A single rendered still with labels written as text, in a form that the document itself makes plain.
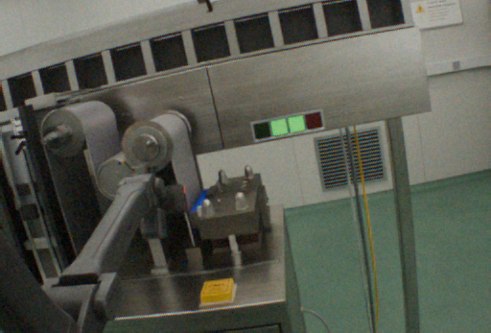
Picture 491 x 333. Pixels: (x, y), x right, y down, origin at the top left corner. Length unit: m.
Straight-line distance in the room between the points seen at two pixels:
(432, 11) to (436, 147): 1.24
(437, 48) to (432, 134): 0.79
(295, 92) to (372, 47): 0.30
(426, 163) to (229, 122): 2.90
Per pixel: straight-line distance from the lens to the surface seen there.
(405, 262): 1.87
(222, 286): 1.01
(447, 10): 4.09
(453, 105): 4.12
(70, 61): 1.62
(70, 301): 0.56
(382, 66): 1.48
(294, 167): 3.88
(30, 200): 1.27
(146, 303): 1.09
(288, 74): 1.43
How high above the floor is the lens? 1.40
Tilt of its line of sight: 10 degrees down
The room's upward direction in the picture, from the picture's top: 12 degrees counter-clockwise
